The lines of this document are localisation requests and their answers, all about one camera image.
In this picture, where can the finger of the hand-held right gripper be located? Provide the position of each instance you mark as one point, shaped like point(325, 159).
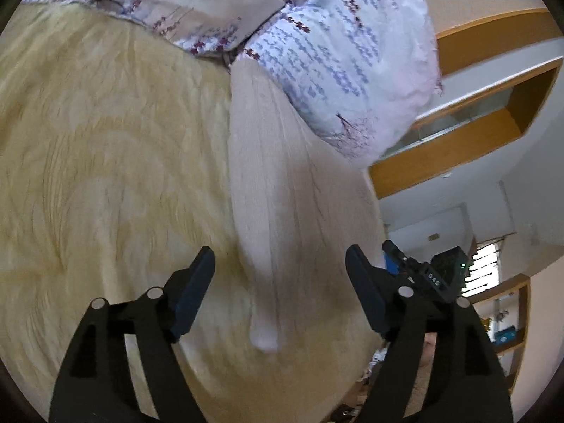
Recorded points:
point(395, 255)

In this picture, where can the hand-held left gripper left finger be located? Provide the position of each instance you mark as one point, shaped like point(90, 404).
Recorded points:
point(194, 291)

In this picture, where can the white blue floral pillow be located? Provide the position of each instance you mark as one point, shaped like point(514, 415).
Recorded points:
point(352, 61)

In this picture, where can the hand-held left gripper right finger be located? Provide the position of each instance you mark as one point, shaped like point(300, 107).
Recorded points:
point(365, 291)

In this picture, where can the window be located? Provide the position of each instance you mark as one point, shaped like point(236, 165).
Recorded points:
point(482, 268)

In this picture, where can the wooden shelf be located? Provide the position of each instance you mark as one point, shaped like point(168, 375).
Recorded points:
point(511, 317)

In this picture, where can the yellow orange patterned bed cover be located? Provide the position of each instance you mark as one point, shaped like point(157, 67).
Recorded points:
point(110, 163)

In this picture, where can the wooden headboard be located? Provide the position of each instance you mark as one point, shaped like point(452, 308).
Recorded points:
point(476, 141)

